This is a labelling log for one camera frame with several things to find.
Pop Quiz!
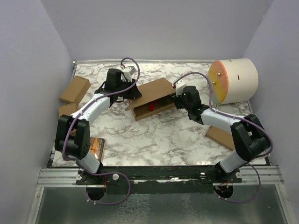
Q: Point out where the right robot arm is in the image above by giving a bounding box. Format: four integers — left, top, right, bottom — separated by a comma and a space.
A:
172, 84, 271, 182

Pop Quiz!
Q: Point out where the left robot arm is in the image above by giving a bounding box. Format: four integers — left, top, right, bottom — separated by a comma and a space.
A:
54, 65, 142, 184

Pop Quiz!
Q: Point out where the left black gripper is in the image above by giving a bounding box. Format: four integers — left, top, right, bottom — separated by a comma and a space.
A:
116, 78, 142, 100

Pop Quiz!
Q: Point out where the purple cable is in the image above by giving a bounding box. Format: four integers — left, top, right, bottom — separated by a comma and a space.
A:
62, 57, 141, 205
174, 71, 274, 203

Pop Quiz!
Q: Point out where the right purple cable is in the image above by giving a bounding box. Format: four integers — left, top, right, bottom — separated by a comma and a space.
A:
174, 71, 274, 203

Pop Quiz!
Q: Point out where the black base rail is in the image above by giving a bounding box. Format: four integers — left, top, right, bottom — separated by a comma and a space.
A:
76, 165, 242, 195

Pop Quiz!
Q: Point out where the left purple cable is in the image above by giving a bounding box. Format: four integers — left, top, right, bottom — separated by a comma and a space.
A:
62, 57, 141, 205

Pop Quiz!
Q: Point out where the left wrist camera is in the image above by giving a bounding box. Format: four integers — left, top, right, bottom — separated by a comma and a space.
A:
121, 66, 136, 82

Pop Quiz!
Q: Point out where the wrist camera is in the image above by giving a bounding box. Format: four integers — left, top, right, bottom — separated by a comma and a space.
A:
172, 79, 186, 98
121, 66, 136, 82

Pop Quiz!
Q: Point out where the white cylinder container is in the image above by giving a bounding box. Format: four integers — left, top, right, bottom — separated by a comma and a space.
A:
207, 58, 258, 105

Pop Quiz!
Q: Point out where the aluminium frame profile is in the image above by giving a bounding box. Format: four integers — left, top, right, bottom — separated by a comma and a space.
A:
37, 168, 78, 188

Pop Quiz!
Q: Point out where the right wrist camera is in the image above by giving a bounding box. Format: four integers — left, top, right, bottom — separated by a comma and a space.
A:
172, 79, 186, 98

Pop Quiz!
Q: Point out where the cardboard box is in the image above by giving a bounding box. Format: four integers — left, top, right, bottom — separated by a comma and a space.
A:
59, 76, 91, 105
206, 126, 235, 151
125, 78, 175, 121
58, 103, 78, 117

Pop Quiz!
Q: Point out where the red block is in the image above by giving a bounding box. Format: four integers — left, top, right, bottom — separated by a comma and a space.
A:
147, 101, 157, 112

